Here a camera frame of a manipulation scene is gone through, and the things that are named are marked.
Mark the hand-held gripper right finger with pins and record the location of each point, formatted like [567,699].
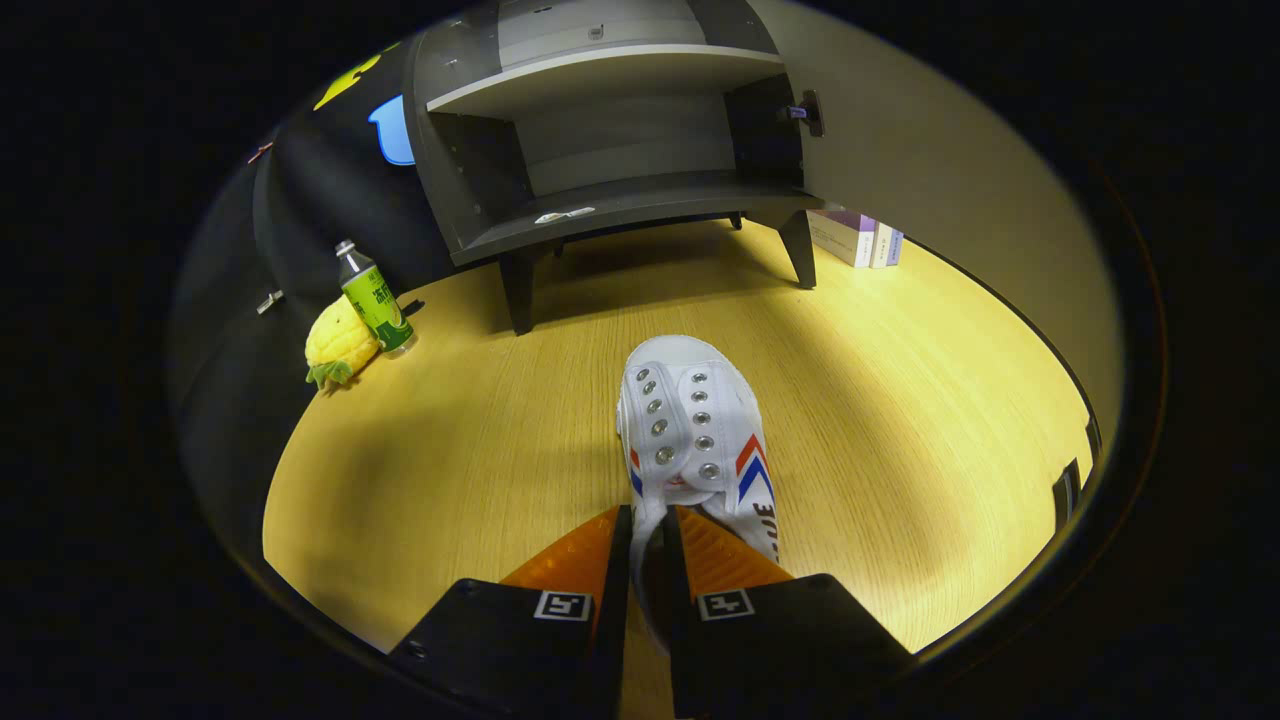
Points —
[678,650]

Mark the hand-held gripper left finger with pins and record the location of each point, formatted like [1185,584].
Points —
[612,650]

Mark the white canvas shoe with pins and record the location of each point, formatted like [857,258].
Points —
[690,420]

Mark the grey shoe cabinet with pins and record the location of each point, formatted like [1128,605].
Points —
[620,205]

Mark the beige shoe cabinet door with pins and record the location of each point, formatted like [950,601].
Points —
[950,180]

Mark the dark door hinge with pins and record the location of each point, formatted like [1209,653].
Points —
[808,112]

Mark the yellow pineapple plush toy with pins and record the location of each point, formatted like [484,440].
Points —
[340,345]

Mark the green drink bottle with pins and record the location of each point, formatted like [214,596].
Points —
[378,305]

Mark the white clip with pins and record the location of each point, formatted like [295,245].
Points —
[270,301]

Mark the black backdrop cloth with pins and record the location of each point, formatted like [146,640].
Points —
[300,200]

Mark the red clip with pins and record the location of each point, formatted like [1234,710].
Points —
[260,152]

